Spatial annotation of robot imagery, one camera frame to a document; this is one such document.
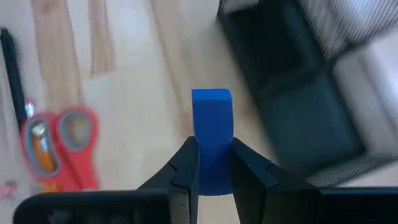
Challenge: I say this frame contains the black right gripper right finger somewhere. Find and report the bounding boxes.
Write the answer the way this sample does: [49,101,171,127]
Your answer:
[229,138,321,224]

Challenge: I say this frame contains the black mesh desk organizer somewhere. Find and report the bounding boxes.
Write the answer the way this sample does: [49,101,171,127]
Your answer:
[216,0,398,187]

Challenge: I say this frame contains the blue rectangular eraser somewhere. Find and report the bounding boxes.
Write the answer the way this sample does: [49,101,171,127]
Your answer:
[191,88,234,197]

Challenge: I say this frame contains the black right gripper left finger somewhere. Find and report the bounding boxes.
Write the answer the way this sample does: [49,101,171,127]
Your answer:
[138,136,200,224]

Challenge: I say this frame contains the orange wooden pencil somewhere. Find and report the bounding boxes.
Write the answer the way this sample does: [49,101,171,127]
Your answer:
[30,123,62,192]

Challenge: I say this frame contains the thin black pen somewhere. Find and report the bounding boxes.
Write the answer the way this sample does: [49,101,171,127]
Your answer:
[0,27,37,133]

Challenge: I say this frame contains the red handled scissors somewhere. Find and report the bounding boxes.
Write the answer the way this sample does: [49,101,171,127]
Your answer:
[20,105,100,192]

